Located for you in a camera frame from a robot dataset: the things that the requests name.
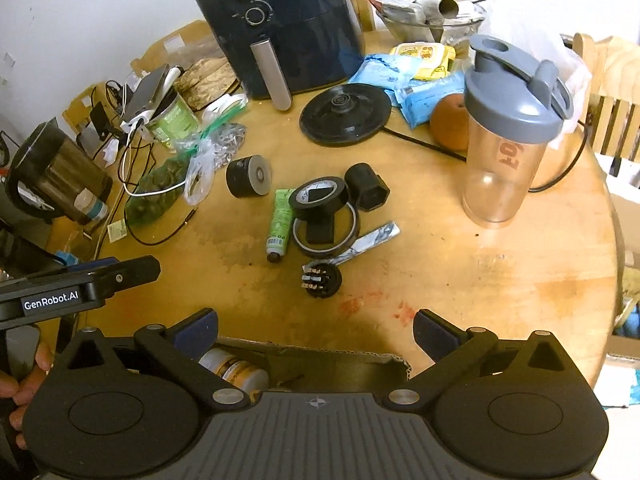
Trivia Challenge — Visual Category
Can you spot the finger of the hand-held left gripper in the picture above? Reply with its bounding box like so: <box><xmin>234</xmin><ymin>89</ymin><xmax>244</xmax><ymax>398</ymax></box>
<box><xmin>89</xmin><ymin>255</ymin><xmax>162</xmax><ymax>302</ymax></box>
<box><xmin>54</xmin><ymin>255</ymin><xmax>121</xmax><ymax>276</ymax></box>

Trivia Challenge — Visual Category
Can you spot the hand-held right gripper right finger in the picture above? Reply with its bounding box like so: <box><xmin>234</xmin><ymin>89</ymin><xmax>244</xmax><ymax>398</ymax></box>
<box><xmin>382</xmin><ymin>309</ymin><xmax>587</xmax><ymax>412</ymax></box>

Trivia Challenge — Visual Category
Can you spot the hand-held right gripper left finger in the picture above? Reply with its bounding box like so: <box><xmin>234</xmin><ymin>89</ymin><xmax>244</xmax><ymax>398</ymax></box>
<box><xmin>50</xmin><ymin>309</ymin><xmax>252</xmax><ymax>413</ymax></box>

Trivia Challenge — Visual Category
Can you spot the brown cardboard box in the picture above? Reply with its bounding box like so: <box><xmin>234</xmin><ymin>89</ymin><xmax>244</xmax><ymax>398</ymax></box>
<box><xmin>200</xmin><ymin>336</ymin><xmax>412</xmax><ymax>397</ymax></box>

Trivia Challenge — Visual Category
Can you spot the silver foil sachet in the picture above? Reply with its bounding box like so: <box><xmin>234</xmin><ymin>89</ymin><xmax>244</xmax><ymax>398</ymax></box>
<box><xmin>302</xmin><ymin>221</ymin><xmax>401</xmax><ymax>269</ymax></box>

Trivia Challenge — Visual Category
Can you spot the black round pin connector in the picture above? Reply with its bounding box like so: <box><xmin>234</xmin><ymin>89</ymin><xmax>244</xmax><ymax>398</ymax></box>
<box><xmin>301</xmin><ymin>260</ymin><xmax>342</xmax><ymax>300</ymax></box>

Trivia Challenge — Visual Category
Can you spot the green cream tube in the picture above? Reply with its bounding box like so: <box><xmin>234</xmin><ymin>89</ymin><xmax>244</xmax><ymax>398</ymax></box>
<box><xmin>265</xmin><ymin>188</ymin><xmax>297</xmax><ymax>264</ymax></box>

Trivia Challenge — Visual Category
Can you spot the black cylinder with white face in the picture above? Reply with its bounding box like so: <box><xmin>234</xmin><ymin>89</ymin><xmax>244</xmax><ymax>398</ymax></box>
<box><xmin>225</xmin><ymin>154</ymin><xmax>274</xmax><ymax>199</ymax></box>

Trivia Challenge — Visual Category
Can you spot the black hexagonal socket cylinder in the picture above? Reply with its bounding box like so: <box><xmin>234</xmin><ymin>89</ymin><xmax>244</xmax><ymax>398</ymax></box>
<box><xmin>344</xmin><ymin>162</ymin><xmax>391</xmax><ymax>212</ymax></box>

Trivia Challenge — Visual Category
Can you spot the person's left hand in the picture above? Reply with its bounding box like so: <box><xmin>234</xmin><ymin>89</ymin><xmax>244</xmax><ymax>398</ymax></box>
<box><xmin>0</xmin><ymin>342</ymin><xmax>54</xmax><ymax>451</ymax></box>

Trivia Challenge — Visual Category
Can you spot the white jar orange label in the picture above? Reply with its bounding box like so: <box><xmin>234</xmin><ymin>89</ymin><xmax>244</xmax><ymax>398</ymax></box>
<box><xmin>197</xmin><ymin>347</ymin><xmax>271</xmax><ymax>396</ymax></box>

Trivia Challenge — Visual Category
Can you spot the plastic bag of greens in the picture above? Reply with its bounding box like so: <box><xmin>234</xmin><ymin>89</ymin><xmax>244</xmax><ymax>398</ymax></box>
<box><xmin>123</xmin><ymin>124</ymin><xmax>247</xmax><ymax>227</ymax></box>

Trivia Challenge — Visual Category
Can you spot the steel electric kettle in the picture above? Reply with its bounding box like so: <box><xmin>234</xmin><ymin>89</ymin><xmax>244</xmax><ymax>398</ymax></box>
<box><xmin>4</xmin><ymin>117</ymin><xmax>114</xmax><ymax>227</ymax></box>

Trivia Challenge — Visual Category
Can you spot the thin brown tape roll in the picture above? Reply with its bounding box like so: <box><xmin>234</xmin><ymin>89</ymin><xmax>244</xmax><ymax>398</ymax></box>
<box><xmin>292</xmin><ymin>202</ymin><xmax>361</xmax><ymax>261</ymax></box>

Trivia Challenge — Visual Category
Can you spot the black square pad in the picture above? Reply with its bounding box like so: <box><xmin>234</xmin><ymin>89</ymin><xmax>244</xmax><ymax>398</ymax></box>
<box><xmin>305</xmin><ymin>217</ymin><xmax>337</xmax><ymax>246</ymax></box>

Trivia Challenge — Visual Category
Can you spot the green labelled jar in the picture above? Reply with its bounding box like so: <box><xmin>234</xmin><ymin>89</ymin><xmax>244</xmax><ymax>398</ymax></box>
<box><xmin>145</xmin><ymin>87</ymin><xmax>202</xmax><ymax>151</ymax></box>

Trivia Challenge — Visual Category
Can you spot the black electrical tape roll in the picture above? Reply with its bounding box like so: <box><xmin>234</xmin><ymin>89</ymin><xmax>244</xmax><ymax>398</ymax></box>
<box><xmin>289</xmin><ymin>176</ymin><xmax>352</xmax><ymax>222</ymax></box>

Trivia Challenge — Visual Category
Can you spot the grey power bank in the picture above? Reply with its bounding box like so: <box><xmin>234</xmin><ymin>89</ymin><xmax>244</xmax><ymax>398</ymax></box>
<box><xmin>120</xmin><ymin>64</ymin><xmax>172</xmax><ymax>122</ymax></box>

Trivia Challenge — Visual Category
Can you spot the clear shaker bottle grey lid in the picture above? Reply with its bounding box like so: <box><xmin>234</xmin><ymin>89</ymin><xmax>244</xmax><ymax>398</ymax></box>
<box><xmin>461</xmin><ymin>34</ymin><xmax>574</xmax><ymax>230</ymax></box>

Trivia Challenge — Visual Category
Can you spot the brown crumpled paper bag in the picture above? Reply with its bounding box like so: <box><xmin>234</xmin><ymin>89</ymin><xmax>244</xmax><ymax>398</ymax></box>
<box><xmin>177</xmin><ymin>57</ymin><xmax>242</xmax><ymax>111</ymax></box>

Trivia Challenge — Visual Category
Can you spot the flat cardboard carton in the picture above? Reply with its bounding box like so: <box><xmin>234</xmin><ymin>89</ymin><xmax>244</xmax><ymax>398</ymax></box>
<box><xmin>129</xmin><ymin>20</ymin><xmax>217</xmax><ymax>77</ymax></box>

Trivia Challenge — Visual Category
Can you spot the black round kettle base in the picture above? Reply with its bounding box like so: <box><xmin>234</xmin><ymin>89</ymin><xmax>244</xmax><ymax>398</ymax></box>
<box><xmin>299</xmin><ymin>82</ymin><xmax>393</xmax><ymax>148</ymax></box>

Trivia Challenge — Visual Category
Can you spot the light blue wipes packet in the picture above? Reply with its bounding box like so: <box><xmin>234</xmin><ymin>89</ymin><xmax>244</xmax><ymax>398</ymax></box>
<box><xmin>347</xmin><ymin>53</ymin><xmax>467</xmax><ymax>129</ymax></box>

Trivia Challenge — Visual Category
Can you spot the yellow food packet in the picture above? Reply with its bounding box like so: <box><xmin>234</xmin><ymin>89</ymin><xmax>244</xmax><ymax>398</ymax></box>
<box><xmin>389</xmin><ymin>42</ymin><xmax>457</xmax><ymax>81</ymax></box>

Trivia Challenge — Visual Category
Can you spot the dark blue air fryer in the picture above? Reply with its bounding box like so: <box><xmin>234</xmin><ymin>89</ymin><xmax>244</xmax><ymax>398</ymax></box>
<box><xmin>191</xmin><ymin>0</ymin><xmax>366</xmax><ymax>111</ymax></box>

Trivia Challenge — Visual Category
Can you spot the white plastic bag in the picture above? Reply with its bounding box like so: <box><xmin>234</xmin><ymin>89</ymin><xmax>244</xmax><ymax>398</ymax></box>
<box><xmin>492</xmin><ymin>22</ymin><xmax>594</xmax><ymax>151</ymax></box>

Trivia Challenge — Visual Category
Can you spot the wooden chair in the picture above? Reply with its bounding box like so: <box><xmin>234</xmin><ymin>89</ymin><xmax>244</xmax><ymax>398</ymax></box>
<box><xmin>572</xmin><ymin>32</ymin><xmax>640</xmax><ymax>162</ymax></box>

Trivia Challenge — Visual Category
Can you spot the glass bowl of clutter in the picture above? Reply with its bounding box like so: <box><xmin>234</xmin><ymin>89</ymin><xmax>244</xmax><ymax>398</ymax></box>
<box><xmin>374</xmin><ymin>0</ymin><xmax>489</xmax><ymax>47</ymax></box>

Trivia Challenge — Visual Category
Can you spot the thin black cable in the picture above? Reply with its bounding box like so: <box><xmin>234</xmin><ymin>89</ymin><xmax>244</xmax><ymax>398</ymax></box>
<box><xmin>90</xmin><ymin>80</ymin><xmax>198</xmax><ymax>247</ymax></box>

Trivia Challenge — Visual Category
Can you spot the white charging cable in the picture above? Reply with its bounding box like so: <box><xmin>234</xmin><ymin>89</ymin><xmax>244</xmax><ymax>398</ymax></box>
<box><xmin>117</xmin><ymin>67</ymin><xmax>193</xmax><ymax>198</ymax></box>

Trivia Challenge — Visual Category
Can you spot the black kettle base cable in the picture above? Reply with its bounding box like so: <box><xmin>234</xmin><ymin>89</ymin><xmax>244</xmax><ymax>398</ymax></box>
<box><xmin>382</xmin><ymin>110</ymin><xmax>590</xmax><ymax>193</ymax></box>

